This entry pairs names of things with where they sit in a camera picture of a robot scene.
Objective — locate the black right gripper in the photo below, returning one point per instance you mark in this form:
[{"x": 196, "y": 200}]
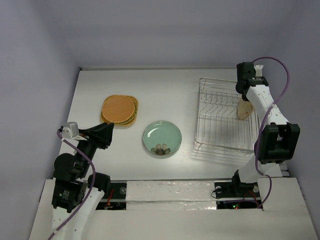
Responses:
[{"x": 245, "y": 97}]

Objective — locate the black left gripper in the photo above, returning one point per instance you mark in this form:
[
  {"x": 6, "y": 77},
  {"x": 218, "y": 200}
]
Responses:
[{"x": 100, "y": 134}]

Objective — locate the beige wooden patterned plate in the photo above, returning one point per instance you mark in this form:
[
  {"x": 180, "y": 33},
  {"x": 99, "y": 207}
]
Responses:
[{"x": 244, "y": 109}]

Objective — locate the round orange woven plate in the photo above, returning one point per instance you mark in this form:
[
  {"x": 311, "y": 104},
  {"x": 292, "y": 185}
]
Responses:
[{"x": 118, "y": 108}]

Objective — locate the square orange woven plate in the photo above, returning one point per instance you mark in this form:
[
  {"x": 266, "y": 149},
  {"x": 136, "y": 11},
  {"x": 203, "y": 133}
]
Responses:
[{"x": 136, "y": 105}]

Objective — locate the yellow green woven plate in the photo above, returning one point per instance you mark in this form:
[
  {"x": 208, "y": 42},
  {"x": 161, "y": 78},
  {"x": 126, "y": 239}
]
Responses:
[{"x": 131, "y": 121}]

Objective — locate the green ceramic flower plate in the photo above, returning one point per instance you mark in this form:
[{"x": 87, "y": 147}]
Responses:
[{"x": 162, "y": 138}]

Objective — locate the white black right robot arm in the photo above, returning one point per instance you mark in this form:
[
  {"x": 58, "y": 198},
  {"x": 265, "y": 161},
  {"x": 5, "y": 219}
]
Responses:
[{"x": 277, "y": 137}]

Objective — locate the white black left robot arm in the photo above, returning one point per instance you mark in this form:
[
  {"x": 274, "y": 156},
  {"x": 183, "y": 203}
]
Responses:
[{"x": 78, "y": 187}]

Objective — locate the white foam front board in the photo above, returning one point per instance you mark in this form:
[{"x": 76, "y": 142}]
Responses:
[{"x": 170, "y": 195}]

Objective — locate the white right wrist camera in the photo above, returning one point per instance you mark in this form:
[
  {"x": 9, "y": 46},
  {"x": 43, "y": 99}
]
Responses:
[{"x": 258, "y": 70}]

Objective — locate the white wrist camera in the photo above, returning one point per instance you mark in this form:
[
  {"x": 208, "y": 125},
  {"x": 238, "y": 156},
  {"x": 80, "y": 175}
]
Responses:
[
  {"x": 70, "y": 131},
  {"x": 258, "y": 70}
]

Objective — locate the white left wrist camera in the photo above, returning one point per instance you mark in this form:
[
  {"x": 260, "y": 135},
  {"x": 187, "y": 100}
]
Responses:
[{"x": 70, "y": 131}]

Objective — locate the metal wire dish rack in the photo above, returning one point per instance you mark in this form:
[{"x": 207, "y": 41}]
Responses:
[{"x": 218, "y": 126}]

